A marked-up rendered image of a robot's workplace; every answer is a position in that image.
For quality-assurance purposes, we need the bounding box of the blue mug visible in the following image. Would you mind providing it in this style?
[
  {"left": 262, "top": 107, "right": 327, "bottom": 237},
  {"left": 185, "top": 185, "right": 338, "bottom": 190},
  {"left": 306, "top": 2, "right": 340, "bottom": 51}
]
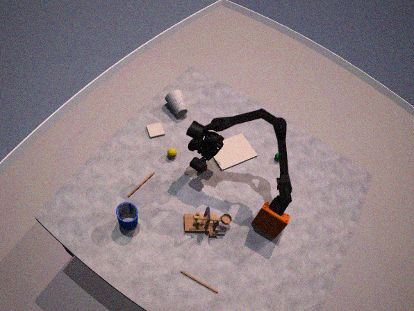
[{"left": 116, "top": 202, "right": 138, "bottom": 231}]

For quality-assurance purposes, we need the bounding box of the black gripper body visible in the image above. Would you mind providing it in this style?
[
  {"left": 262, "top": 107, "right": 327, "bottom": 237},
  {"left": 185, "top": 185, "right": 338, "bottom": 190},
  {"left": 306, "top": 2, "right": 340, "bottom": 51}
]
[{"left": 190, "top": 143, "right": 224, "bottom": 173}]

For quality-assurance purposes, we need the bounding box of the beige flat rectangular panel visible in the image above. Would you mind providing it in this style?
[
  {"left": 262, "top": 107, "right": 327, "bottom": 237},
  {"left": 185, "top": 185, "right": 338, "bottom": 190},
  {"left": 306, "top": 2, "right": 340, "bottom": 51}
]
[{"left": 213, "top": 133, "right": 258, "bottom": 171}]

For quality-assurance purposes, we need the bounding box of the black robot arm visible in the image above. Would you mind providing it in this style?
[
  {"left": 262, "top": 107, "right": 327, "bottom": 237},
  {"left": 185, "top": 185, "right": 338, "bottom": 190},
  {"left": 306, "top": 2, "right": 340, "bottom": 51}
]
[{"left": 186, "top": 108, "right": 292, "bottom": 216}]

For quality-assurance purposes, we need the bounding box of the beige flat square tile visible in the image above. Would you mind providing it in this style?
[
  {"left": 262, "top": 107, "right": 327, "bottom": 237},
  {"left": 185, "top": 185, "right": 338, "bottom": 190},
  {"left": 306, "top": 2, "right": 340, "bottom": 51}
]
[{"left": 147, "top": 123, "right": 165, "bottom": 139}]

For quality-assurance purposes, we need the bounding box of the yellow ball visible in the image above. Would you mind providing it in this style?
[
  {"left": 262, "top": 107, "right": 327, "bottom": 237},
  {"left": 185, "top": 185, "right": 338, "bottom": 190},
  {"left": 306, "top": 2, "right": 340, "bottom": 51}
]
[{"left": 167, "top": 149, "right": 176, "bottom": 158}]

